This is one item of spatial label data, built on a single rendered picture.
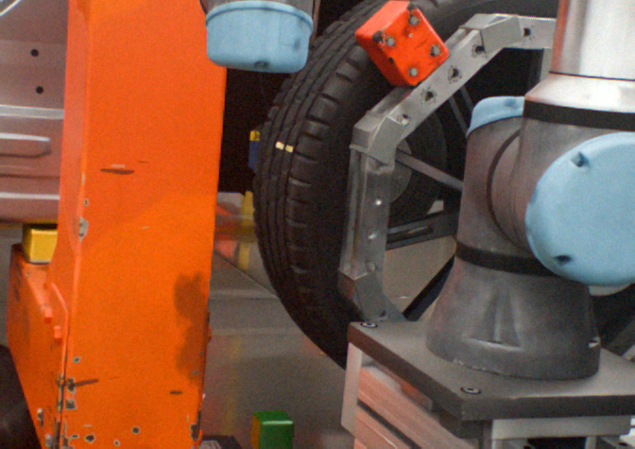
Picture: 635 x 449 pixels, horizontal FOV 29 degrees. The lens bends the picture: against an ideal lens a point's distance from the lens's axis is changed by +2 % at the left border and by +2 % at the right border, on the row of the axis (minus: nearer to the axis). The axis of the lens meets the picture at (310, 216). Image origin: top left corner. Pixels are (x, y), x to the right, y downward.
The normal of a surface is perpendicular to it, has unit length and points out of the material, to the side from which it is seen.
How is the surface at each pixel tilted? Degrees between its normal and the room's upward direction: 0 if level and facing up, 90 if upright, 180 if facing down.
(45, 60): 90
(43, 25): 90
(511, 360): 90
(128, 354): 90
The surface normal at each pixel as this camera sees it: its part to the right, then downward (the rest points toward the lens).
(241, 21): -0.29, 0.18
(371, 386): -0.92, -0.02
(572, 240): 0.13, 0.30
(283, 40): 0.49, 0.23
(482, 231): -0.77, 0.04
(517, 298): -0.17, -0.16
